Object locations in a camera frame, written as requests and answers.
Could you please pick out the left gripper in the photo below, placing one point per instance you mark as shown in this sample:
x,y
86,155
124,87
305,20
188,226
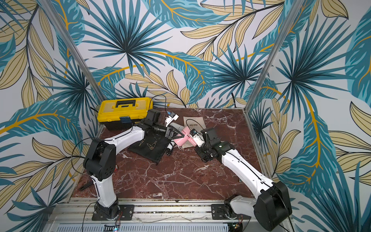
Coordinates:
x,y
171,130

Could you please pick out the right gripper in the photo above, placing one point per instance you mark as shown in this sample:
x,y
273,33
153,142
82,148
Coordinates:
x,y
201,147

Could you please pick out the pink hair dryer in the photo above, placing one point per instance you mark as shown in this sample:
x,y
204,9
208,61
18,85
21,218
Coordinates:
x,y
187,138

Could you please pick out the beige drawstring dryer bag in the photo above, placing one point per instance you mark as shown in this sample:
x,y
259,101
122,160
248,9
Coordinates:
x,y
194,123

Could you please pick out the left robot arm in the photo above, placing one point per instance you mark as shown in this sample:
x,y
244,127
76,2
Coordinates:
x,y
101,160

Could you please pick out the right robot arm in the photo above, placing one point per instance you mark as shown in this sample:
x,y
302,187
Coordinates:
x,y
271,205

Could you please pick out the white hair dryer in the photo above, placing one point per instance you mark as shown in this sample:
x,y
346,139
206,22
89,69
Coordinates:
x,y
170,148

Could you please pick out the yellow black toolbox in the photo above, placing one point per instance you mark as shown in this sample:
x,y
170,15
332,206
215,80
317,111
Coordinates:
x,y
121,114

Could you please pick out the red black hand tool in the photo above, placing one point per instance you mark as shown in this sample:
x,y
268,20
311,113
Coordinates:
x,y
85,186

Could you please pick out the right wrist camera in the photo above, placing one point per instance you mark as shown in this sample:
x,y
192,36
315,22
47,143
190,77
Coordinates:
x,y
196,138

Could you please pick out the black drawstring dryer bag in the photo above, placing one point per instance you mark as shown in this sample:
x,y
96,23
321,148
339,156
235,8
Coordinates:
x,y
152,147

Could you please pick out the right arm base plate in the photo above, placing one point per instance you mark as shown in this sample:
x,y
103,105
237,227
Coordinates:
x,y
224,212

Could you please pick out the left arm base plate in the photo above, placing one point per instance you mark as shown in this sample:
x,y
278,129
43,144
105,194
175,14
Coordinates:
x,y
115,212

